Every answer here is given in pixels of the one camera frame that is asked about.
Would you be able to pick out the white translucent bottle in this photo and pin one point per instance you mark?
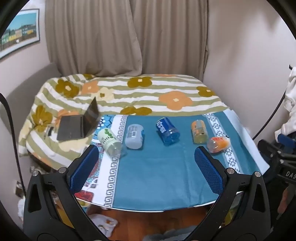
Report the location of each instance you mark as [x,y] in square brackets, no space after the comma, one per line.
[134,136]

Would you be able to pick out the black laptop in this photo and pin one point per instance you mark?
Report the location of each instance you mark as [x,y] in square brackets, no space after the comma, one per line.
[74,126]

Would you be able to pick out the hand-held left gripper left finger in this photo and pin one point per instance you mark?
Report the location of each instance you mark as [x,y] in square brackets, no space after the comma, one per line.
[84,169]

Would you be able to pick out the orange-label yellow bottle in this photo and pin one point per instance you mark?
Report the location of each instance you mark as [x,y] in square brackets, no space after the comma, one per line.
[199,131]

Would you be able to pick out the floral striped blanket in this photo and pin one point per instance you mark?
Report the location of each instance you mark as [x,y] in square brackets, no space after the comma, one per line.
[150,92]

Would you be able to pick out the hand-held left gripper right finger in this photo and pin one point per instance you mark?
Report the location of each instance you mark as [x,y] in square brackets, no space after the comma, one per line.
[209,171]

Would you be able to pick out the blue patterned tablecloth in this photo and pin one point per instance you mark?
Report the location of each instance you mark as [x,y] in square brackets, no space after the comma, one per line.
[161,166]

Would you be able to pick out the black pen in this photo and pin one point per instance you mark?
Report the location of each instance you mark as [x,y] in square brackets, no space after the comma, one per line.
[48,132]

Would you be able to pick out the beige curtain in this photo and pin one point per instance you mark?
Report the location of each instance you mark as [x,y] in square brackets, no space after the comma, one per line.
[129,34]

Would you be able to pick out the blue plastic bottle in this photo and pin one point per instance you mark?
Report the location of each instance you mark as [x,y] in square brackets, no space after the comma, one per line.
[167,131]

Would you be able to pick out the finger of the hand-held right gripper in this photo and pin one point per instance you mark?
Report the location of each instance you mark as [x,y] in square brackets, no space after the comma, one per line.
[285,139]

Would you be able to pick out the green-label clear bottle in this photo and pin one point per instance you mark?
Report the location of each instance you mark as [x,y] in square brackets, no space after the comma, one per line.
[109,140]

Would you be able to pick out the white cloth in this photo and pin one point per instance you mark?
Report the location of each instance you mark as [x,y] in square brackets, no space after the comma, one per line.
[290,104]

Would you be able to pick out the white plastic bag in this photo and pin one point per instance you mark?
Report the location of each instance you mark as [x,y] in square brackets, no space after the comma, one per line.
[103,223]

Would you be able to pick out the framed wall poster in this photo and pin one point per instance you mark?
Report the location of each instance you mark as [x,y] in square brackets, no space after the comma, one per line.
[19,32]

